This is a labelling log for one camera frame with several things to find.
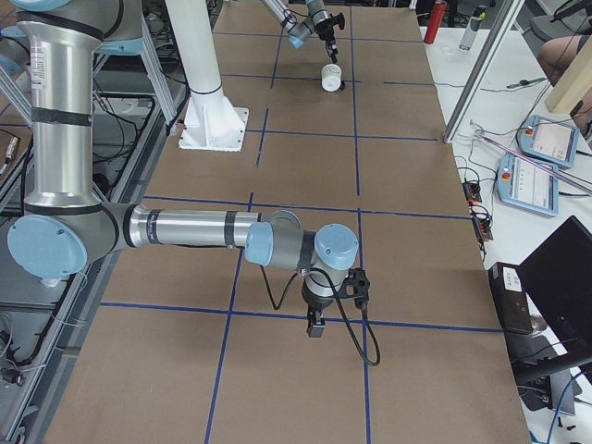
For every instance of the aluminium side frame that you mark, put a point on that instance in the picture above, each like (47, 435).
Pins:
(135, 106)

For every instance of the seated person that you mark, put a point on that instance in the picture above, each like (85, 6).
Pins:
(556, 55)

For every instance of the near teach pendant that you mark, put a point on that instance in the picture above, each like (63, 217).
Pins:
(523, 185)

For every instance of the black monitor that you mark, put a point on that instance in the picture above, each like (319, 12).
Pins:
(557, 278)

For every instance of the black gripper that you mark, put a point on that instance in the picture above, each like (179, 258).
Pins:
(327, 30)
(315, 303)

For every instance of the far teach pendant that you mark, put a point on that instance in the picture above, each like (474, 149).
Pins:
(549, 140)

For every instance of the wooden beam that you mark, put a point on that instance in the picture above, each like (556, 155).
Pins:
(573, 85)

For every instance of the teach pendant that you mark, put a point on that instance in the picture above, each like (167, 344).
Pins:
(523, 185)
(549, 140)

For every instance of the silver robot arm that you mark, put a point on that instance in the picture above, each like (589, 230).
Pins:
(66, 226)
(298, 31)

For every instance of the white smiley mug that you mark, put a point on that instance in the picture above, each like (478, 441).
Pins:
(331, 78)

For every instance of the red bottle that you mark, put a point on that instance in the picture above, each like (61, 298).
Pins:
(435, 19)

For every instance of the black computer box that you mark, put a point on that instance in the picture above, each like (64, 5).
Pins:
(509, 299)

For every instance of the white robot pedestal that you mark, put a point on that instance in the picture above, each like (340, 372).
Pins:
(211, 122)

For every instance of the aluminium frame post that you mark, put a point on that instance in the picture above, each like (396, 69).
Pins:
(503, 23)

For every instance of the clear water bottle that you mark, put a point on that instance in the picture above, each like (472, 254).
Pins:
(472, 28)

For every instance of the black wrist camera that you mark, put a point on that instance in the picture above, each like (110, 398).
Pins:
(338, 20)
(355, 286)

